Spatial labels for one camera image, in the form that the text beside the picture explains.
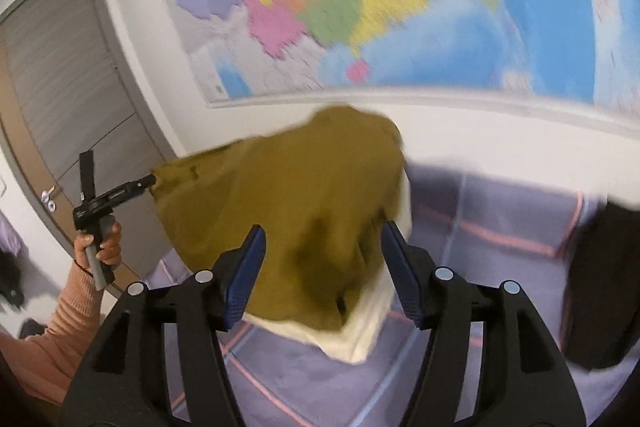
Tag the grey wooden door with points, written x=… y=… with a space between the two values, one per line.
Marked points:
x=67 y=87

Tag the purple plaid bed sheet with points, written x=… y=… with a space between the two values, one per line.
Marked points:
x=473 y=337

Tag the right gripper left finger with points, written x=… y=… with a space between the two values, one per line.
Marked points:
x=121 y=381

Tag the cream folded blanket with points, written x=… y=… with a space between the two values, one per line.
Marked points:
x=370 y=306

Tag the person's left hand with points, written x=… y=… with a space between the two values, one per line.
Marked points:
x=109 y=252

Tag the colourful wall map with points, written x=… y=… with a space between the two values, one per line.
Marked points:
x=400 y=1

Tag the black folded garment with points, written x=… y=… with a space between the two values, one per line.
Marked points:
x=601 y=313

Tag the olive green jacket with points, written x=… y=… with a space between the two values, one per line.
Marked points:
x=206 y=201

